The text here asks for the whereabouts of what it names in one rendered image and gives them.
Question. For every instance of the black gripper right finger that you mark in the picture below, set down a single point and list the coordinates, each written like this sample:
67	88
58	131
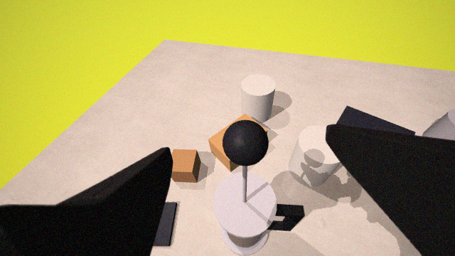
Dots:
411	178

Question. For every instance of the white cylinder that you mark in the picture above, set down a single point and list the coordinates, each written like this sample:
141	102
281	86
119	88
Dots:
312	161
257	95

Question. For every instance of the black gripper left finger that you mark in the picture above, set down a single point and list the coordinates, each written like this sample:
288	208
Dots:
118	216

